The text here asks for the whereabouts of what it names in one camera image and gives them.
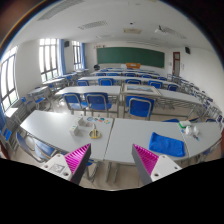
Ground white desk front right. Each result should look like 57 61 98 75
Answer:
104 118 183 164

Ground green white sponge pack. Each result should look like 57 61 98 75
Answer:
179 121 191 128

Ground white plastic bag items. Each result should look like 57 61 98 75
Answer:
185 126 199 136

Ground blue chair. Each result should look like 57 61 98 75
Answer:
84 92 112 114
126 96 154 120
63 92 88 114

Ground blue folded towel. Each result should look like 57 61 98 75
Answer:
149 132 185 157

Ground orange teacher podium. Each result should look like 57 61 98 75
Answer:
126 63 141 69

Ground blue chair front left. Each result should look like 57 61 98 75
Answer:
63 92 88 114

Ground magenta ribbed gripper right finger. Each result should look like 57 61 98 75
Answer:
131 143 183 186

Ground blue curtain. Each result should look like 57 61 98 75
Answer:
59 39 66 76

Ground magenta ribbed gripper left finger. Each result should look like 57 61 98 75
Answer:
41 143 92 186

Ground white desk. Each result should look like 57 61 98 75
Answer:
104 118 183 164
20 110 113 161

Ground white carton box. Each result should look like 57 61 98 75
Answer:
76 116 86 125

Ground small white box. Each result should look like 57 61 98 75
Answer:
69 125 80 136

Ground green chalkboard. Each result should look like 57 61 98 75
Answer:
97 47 165 68

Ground blue chair front right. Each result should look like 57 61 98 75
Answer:
126 96 154 120

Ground blue chair front middle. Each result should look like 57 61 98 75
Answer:
84 92 112 114

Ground red brown door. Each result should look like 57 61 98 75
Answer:
172 52 180 76

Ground left large window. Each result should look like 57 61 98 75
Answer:
0 52 18 112

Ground white desk front left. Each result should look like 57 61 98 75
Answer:
20 110 113 161

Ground middle window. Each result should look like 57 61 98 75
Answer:
39 38 58 82

